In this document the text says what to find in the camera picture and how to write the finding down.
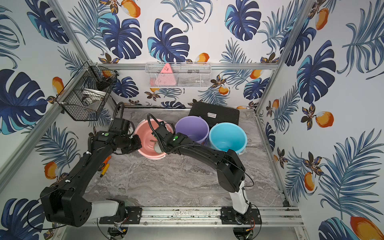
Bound black plastic tool case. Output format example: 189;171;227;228
189;102;240;129

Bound purple plastic bucket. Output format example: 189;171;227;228
175;116;210;145

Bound yellow handled screwdriver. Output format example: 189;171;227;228
100;164;110;178

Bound orange handled screwdriver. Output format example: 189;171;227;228
98;156;112;172

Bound black wire basket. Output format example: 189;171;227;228
55;62;119;122

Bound aluminium front rail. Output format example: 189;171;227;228
84;207;304;228

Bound white wire shelf basket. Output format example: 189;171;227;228
145;62;212;89

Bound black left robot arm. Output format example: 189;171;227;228
40;118;142;227

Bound turquoise plastic bucket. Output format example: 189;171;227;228
209;123;248;155

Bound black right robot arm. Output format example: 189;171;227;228
149;122;250;215

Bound pink plastic bucket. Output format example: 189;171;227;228
134;120;167;160

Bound pink triangular object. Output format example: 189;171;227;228
154;63;177;87

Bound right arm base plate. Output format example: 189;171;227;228
220;207;263;226

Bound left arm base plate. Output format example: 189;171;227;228
99;207;143;225

